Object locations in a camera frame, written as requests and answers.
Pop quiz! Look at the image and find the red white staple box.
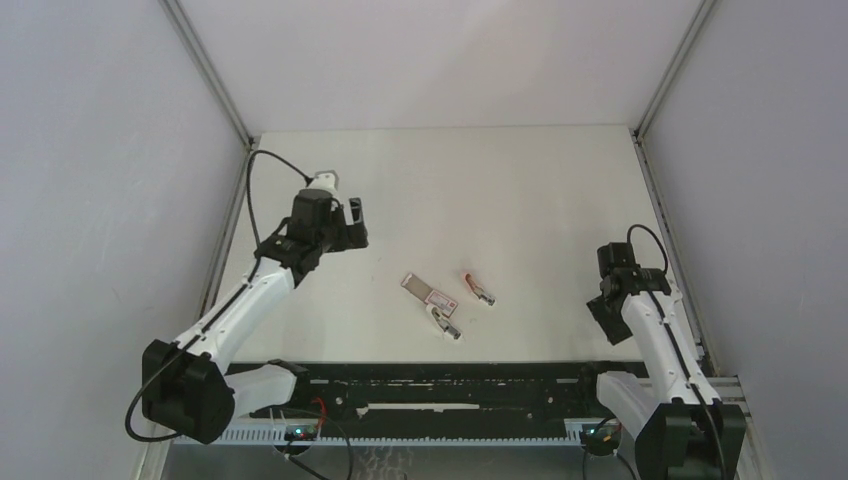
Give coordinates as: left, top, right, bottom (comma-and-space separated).
400, 273, 458, 318

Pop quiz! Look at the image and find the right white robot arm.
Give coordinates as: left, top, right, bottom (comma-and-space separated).
577, 242, 747, 479

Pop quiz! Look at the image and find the right green circuit board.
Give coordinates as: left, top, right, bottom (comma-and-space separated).
581, 426, 621, 445

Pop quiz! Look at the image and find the green circuit board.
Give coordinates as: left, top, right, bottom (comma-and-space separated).
284, 425, 320, 443
581, 426, 621, 445

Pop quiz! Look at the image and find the left green circuit board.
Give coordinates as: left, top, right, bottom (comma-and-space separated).
284, 425, 320, 443

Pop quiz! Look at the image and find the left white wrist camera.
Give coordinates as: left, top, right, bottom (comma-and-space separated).
307, 170, 339, 200

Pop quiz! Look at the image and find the right black camera cable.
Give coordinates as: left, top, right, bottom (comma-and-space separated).
581, 223, 730, 480

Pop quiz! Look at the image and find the black camera cable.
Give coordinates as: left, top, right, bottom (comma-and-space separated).
581, 223, 730, 480
124, 149, 313, 444

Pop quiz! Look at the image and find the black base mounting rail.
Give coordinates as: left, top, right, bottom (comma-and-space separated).
248, 361, 648, 438

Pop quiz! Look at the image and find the white slotted cable duct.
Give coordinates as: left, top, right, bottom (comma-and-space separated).
211, 421, 594, 447

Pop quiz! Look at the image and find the left black camera cable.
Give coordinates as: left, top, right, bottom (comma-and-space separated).
124, 149, 313, 444

